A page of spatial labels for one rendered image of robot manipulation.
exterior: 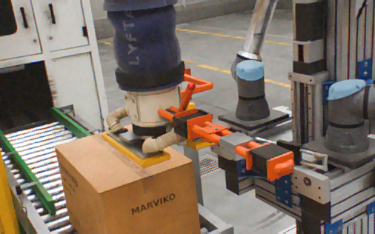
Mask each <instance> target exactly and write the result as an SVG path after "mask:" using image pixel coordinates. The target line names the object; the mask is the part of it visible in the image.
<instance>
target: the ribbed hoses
mask: <svg viewBox="0 0 375 234"><path fill-rule="evenodd" d="M128 116H129V115H128V114H127V107H126V106H124V107H122V108H119V109H117V110H114V112H111V113H110V114H109V115H108V116H107V119H106V121H107V124H108V126H109V127H110V128H111V131H113V133H114V134H115V133H118V132H119V131H120V129H122V128H123V126H122V125H121V124H120V119H123V118H126V117H128ZM129 117H130V116H129ZM182 139H185V138H183V137H181V136H180V135H179V134H177V133H174V129H172V130H171V132H169V133H165V134H164V135H162V136H160V137H158V138H156V139H148V140H147V141H144V143H143V148H142V150H143V154H145V155H150V154H153V153H155V152H158V151H159V150H162V149H164V148H167V147H169V146H172V145H173V144H176V143H177V142H179V141H181V140H182Z"/></svg>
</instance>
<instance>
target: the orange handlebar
mask: <svg viewBox="0 0 375 234"><path fill-rule="evenodd" d="M184 78H185V81H187V82H190V83H194V84H198V85H199V86H196V87H195V88H194V91H193V94H195V93H200V92H202V91H206V90H212V89H213V83H212V82H209V81H205V80H203V79H201V78H197V77H194V76H189V75H187V74H185V75H184ZM185 91H186V90H181V97H183V96H184V94H185ZM169 109H170V110H172V111H173V112H178V111H179V108H177V107H174V106H170V107H169ZM158 114H159V116H161V117H163V118H165V119H168V120H170V121H173V114H172V113H170V112H166V111H165V110H163V109H159V111H158ZM227 128H228V127H224V126H223V125H221V124H218V123H217V124H212V123H210V122H209V121H206V122H205V123H204V124H203V128H201V127H200V126H196V125H194V126H193V127H192V131H193V132H194V133H197V134H199V135H201V136H202V137H201V140H203V141H207V142H209V143H213V142H215V143H217V144H218V145H220V143H219V138H221V137H223V136H226V135H229V134H231V133H232V132H231V131H228V130H226V129H227ZM259 145H261V144H257V143H256V142H254V141H251V142H250V143H249V144H248V149H252V148H254V147H257V146H259ZM246 150H247V149H246V148H244V147H241V146H238V147H237V148H236V149H235V152H236V154H238V155H239V156H243V157H245V158H246ZM293 167H294V162H293V160H292V159H288V160H287V161H286V162H284V163H281V164H277V165H275V167H274V169H273V170H274V172H275V173H286V172H288V171H289V170H291V169H292V168H293Z"/></svg>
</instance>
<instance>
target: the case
mask: <svg viewBox="0 0 375 234"><path fill-rule="evenodd" d="M110 131H111V130H109V131H106V132H103V133H108V132H110ZM103 133H100V134H96V135H91V136H87V137H84V138H80V139H76V140H74V141H70V142H67V143H63V144H57V145H55V146H54V148H55V152H56V157H57V162H58V165H59V170H60V178H61V181H62V186H63V190H64V197H65V201H66V207H67V214H68V217H69V220H70V222H71V224H73V226H74V228H75V229H76V231H77V232H78V233H79V234H201V230H200V223H199V211H198V203H197V197H196V185H195V178H194V165H193V161H192V160H190V159H189V158H188V157H187V156H184V155H182V154H181V153H179V152H178V151H176V150H175V149H173V148H171V147H167V148H164V149H163V150H165V151H166V152H167V153H170V156H171V159H170V160H167V161H164V162H162V163H158V164H154V165H151V166H149V167H146V168H142V167H140V166H139V165H138V164H135V162H134V161H132V160H131V159H129V158H128V157H127V156H125V155H124V154H123V153H121V152H119V150H117V149H116V148H114V147H113V146H111V144H109V143H108V142H106V141H104V140H103V139H102V134H103Z"/></svg>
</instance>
